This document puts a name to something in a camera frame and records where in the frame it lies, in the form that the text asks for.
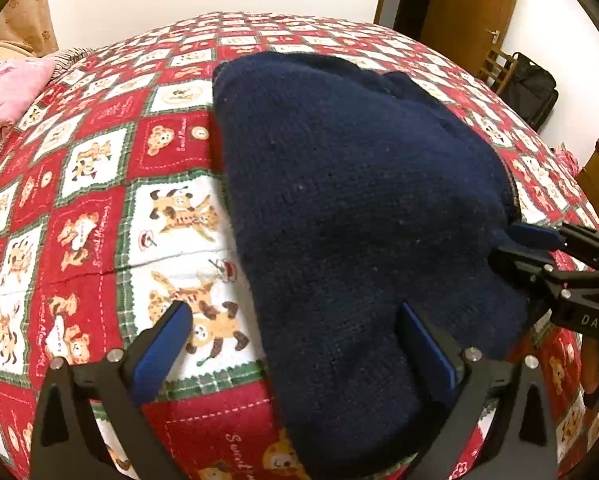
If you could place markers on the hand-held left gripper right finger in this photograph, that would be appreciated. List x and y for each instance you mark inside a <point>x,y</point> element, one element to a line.
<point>429,355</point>

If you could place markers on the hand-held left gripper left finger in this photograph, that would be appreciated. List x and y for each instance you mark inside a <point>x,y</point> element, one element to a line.
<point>162,355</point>

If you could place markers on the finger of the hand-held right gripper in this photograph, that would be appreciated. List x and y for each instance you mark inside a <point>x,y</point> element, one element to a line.
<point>517,262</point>
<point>534,236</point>

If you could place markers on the navy patterned knit sweater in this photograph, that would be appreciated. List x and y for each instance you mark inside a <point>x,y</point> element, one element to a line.
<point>359,220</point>

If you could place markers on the person's right hand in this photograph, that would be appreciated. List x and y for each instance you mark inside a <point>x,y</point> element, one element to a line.
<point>592,367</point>

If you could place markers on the black bag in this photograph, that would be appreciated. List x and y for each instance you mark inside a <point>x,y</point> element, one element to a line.
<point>532,87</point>

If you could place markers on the wooden chair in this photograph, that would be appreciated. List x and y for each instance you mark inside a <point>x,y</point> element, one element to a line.
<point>497,70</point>

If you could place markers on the red printed checkered bedspread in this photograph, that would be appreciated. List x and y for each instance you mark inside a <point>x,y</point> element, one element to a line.
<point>94,170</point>

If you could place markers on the brown wooden door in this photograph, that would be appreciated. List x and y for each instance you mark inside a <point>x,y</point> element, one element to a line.
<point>467,15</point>

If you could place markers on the pink pillow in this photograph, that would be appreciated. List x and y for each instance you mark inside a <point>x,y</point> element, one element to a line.
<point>6,90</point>

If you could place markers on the striped pillow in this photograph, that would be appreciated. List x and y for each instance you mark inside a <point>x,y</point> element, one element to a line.
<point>71,57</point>

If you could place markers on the beige patterned curtain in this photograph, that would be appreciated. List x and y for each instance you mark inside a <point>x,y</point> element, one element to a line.
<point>29,15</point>

